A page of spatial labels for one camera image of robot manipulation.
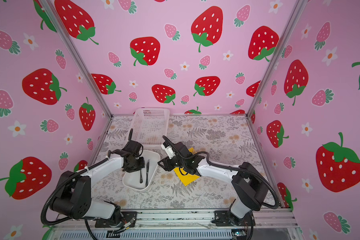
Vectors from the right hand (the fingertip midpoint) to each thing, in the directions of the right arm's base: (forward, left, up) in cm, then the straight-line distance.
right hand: (160, 161), depth 80 cm
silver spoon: (-6, +12, -11) cm, 17 cm away
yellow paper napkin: (-2, -16, -15) cm, 21 cm away
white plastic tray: (-8, +17, -14) cm, 23 cm away
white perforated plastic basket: (+36, +19, -12) cm, 43 cm away
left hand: (+1, +13, -10) cm, 17 cm away
